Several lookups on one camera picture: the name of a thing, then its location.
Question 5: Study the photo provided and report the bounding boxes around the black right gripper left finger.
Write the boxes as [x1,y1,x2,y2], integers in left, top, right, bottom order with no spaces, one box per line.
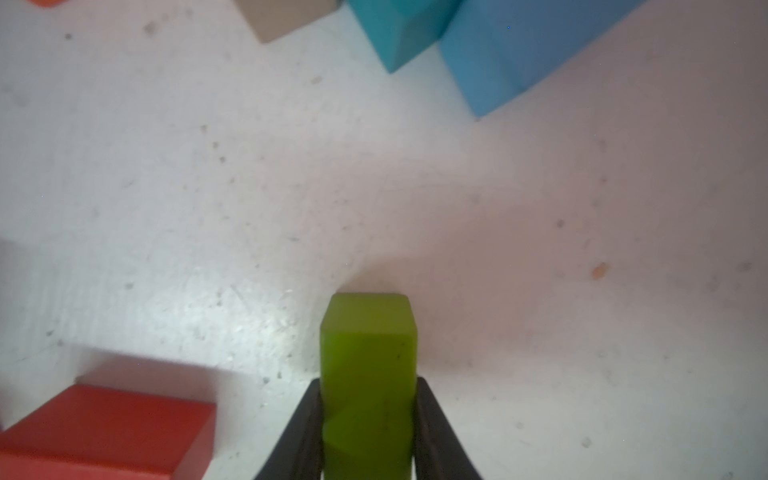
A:
[254,378,324,480]

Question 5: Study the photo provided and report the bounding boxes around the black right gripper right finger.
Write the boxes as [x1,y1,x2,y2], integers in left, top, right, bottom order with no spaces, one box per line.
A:
[413,377,482,480]

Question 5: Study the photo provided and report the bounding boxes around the green block top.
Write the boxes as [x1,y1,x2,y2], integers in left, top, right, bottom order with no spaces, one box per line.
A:
[320,293,418,479]

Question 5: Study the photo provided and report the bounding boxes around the red block small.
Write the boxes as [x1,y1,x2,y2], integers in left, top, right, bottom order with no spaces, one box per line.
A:
[1,384,217,479]

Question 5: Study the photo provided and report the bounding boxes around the light blue long block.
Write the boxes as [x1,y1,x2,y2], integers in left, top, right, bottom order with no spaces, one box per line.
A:
[439,0,641,117]

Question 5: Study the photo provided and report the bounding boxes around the natural wood block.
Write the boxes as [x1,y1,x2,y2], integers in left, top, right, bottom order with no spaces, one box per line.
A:
[234,0,341,44]

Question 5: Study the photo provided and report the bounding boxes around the orange block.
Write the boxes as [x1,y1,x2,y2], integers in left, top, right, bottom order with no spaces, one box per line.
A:
[29,0,66,8]

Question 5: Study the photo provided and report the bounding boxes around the teal triangle block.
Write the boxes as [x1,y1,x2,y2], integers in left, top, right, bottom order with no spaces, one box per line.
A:
[348,0,461,73]

